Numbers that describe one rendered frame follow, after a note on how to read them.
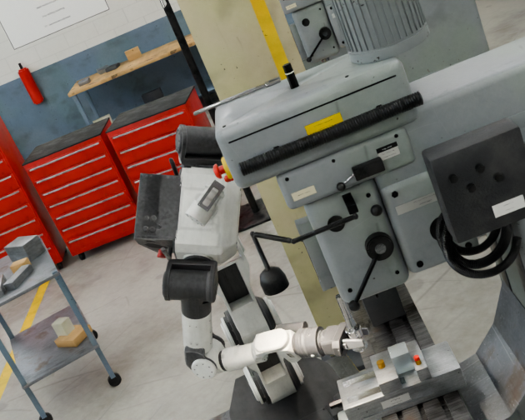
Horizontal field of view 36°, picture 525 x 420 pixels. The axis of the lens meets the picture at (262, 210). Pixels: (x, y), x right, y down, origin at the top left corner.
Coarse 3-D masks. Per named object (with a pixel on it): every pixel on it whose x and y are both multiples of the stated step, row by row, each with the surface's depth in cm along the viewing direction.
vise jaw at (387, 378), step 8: (384, 352) 240; (376, 360) 238; (384, 360) 236; (376, 368) 234; (384, 368) 233; (392, 368) 231; (376, 376) 231; (384, 376) 230; (392, 376) 228; (384, 384) 227; (392, 384) 227; (400, 384) 228; (384, 392) 228
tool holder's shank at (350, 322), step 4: (336, 296) 226; (340, 300) 225; (340, 304) 226; (344, 304) 226; (340, 308) 227; (344, 308) 226; (348, 308) 227; (344, 312) 227; (348, 312) 227; (344, 316) 228; (348, 316) 227; (348, 320) 228; (352, 320) 228; (348, 324) 228; (352, 324) 228; (356, 324) 229; (348, 328) 230; (352, 328) 229
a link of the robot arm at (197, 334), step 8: (184, 320) 240; (192, 320) 238; (200, 320) 238; (208, 320) 240; (184, 328) 242; (192, 328) 240; (200, 328) 240; (208, 328) 242; (184, 336) 244; (192, 336) 242; (200, 336) 241; (208, 336) 243; (184, 344) 246; (192, 344) 243; (200, 344) 243; (208, 344) 245; (184, 352) 245; (192, 352) 244; (200, 352) 244; (192, 360) 246; (200, 360) 244; (208, 360) 244; (192, 368) 246; (200, 368) 245; (208, 368) 245; (216, 368) 246; (200, 376) 247; (208, 376) 247
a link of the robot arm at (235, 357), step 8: (216, 336) 253; (216, 344) 251; (224, 344) 254; (248, 344) 246; (208, 352) 247; (216, 352) 248; (224, 352) 248; (232, 352) 246; (240, 352) 245; (248, 352) 244; (216, 360) 247; (224, 360) 247; (232, 360) 245; (240, 360) 245; (248, 360) 244; (224, 368) 248; (232, 368) 247; (240, 368) 248
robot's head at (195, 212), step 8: (216, 192) 228; (208, 200) 227; (216, 200) 228; (192, 208) 226; (200, 208) 225; (216, 208) 234; (192, 216) 225; (200, 216) 225; (208, 216) 227; (200, 224) 230
